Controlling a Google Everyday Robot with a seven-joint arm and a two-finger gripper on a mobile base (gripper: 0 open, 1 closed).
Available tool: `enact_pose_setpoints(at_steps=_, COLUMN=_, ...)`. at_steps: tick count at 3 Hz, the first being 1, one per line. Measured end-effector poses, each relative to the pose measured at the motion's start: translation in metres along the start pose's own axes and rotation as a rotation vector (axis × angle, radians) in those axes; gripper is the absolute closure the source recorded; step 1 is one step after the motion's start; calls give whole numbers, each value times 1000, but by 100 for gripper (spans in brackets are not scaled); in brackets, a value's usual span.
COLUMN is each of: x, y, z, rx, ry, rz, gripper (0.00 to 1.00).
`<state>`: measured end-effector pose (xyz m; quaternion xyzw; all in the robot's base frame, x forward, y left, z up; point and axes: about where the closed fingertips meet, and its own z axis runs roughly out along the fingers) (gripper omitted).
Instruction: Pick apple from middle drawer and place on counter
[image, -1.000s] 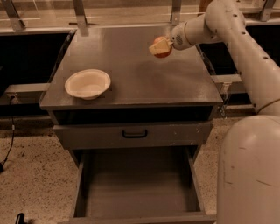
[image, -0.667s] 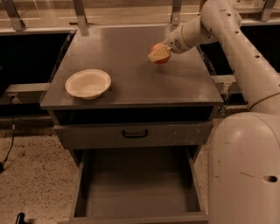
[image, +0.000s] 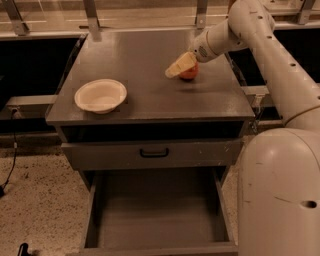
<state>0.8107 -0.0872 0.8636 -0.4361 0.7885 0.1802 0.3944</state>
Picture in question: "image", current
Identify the open grey middle drawer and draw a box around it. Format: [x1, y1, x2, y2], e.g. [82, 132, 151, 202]
[67, 168, 238, 256]

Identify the black object at floor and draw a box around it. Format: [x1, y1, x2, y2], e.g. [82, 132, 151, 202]
[17, 243, 31, 256]

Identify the black drawer handle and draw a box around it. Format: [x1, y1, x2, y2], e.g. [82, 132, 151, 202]
[139, 148, 169, 158]

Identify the black power cable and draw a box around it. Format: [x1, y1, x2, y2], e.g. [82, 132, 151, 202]
[0, 109, 19, 198]

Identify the red apple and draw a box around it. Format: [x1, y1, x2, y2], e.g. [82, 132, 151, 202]
[179, 64, 199, 80]

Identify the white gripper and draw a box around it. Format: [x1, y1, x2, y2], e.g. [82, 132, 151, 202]
[165, 32, 217, 78]

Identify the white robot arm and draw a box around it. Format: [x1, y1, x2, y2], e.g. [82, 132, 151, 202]
[165, 0, 320, 256]

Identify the metal latch clamp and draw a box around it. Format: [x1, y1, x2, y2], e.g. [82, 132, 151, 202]
[251, 94, 265, 134]

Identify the metal railing post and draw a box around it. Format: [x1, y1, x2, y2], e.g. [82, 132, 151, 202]
[83, 0, 100, 33]
[297, 0, 316, 25]
[1, 0, 29, 36]
[195, 0, 208, 29]

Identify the closed grey top drawer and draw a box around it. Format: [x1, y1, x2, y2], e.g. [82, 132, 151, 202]
[62, 139, 243, 171]

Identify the grey drawer cabinet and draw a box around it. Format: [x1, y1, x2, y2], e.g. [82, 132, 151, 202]
[45, 29, 256, 193]

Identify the white paper bowl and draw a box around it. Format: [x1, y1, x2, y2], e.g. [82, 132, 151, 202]
[74, 79, 127, 114]

